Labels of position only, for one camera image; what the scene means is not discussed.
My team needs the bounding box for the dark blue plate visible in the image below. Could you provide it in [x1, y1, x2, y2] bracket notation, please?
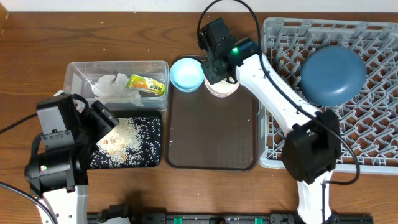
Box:
[300, 45, 367, 106]

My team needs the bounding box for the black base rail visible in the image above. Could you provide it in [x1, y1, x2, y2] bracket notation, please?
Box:
[86, 204, 374, 224]

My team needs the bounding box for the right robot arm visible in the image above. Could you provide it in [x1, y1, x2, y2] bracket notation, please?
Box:
[197, 18, 341, 223]

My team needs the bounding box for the black rectangular bin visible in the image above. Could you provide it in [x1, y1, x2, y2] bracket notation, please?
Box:
[90, 110, 163, 170]

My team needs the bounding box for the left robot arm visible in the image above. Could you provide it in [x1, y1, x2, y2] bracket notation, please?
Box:
[24, 90, 119, 223]

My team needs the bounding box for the rice food waste pile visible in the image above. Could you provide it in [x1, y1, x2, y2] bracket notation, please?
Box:
[93, 116, 161, 167]

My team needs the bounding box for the light blue bowl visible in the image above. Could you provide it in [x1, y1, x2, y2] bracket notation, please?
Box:
[170, 58, 205, 93]

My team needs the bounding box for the clear plastic bin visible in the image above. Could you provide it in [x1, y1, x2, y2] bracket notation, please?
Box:
[64, 60, 169, 111]

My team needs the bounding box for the green orange snack wrapper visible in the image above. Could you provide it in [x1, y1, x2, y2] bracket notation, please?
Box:
[126, 74, 165, 95]

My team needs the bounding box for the white napkin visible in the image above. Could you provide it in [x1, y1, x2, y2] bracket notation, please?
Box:
[91, 73, 144, 107]

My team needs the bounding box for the brown plastic tray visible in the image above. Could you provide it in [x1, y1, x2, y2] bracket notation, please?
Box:
[164, 85, 258, 171]

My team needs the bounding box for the grey dishwasher rack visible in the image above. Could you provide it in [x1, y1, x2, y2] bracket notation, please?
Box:
[262, 17, 397, 175]

